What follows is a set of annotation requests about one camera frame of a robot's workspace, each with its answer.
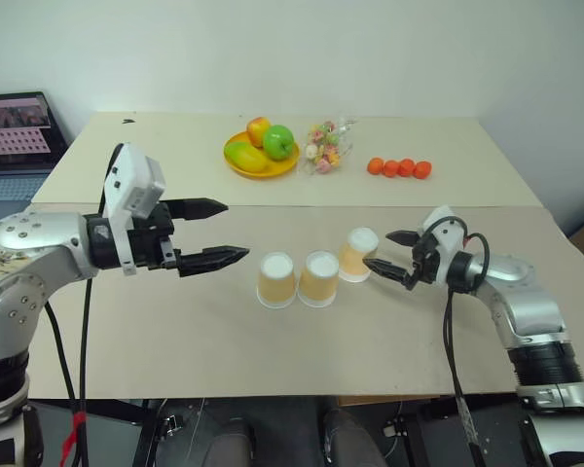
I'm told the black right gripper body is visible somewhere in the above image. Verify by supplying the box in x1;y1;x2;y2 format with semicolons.
403;236;442;292

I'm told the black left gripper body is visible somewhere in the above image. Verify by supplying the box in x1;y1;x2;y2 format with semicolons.
126;201;182;272

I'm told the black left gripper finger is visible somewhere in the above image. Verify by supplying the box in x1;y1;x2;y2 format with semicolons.
176;244;251;279
163;197;231;222

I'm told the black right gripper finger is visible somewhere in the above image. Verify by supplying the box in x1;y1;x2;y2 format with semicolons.
384;229;422;250
362;258;415;287

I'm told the orange paper cup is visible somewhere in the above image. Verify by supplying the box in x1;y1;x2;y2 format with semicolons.
337;227;381;284
297;249;341;309
256;250;296;309

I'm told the yellow green mango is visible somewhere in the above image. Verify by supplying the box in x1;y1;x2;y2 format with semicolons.
224;140;271;173

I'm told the yellow plate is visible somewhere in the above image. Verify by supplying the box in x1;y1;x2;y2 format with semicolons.
223;131;302;181

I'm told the red yellow apple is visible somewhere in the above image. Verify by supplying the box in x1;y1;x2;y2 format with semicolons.
245;116;273;149

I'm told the green apple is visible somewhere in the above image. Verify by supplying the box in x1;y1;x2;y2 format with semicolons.
262;124;296;162

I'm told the clear bag of candies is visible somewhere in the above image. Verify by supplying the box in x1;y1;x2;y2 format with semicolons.
298;115;359;177

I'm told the dark rounded shape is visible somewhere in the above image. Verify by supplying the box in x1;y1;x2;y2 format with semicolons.
207;416;255;467
319;407;386;467

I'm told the open laptop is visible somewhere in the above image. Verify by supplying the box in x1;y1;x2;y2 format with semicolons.
0;90;70;216

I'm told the black table leg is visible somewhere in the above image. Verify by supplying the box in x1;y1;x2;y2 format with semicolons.
131;398;172;467

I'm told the red tape strip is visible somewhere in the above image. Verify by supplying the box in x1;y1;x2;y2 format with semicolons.
59;410;89;464

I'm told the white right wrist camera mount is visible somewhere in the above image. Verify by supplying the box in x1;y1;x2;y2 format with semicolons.
417;204;469;265

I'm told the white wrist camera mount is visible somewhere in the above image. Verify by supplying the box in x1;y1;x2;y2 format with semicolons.
100;142;167;277
417;204;469;265

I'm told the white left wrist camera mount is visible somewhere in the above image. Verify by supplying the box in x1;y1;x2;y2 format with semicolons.
100;142;167;277

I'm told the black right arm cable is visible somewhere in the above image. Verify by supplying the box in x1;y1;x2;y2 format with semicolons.
441;232;492;467

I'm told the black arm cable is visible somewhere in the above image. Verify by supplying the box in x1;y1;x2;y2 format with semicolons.
78;278;95;467
441;232;492;467
43;300;80;411

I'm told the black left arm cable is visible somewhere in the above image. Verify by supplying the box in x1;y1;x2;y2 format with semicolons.
78;278;95;467
43;300;80;411

